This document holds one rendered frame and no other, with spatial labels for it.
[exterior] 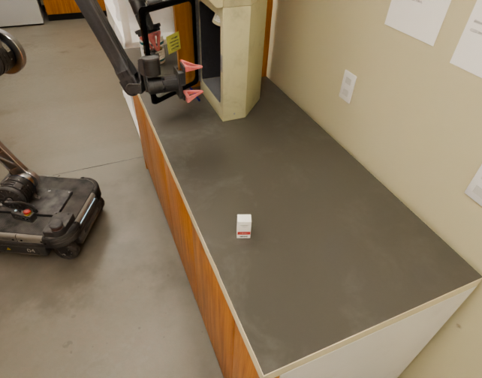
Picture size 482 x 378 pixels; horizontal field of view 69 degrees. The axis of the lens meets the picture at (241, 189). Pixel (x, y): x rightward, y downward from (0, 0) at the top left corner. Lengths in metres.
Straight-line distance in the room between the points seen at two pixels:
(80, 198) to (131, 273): 0.57
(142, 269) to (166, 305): 0.29
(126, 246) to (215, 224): 1.29
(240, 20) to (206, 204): 0.71
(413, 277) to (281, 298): 0.39
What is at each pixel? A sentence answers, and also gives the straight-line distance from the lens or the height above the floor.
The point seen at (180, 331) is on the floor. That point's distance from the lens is 1.98.
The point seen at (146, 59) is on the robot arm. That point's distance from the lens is 1.29.
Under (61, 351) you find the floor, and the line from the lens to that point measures 2.09.
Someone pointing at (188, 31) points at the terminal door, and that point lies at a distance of 1.71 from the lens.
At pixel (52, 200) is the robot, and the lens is 2.41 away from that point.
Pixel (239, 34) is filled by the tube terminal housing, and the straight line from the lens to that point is 1.47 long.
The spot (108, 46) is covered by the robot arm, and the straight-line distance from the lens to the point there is 1.33.
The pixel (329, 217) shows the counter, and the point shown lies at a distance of 1.19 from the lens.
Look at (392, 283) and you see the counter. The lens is 1.09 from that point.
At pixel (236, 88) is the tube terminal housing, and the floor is 1.09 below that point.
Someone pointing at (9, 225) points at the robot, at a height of 0.24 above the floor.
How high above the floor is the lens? 1.77
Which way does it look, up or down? 42 degrees down
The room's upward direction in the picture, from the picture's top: 3 degrees clockwise
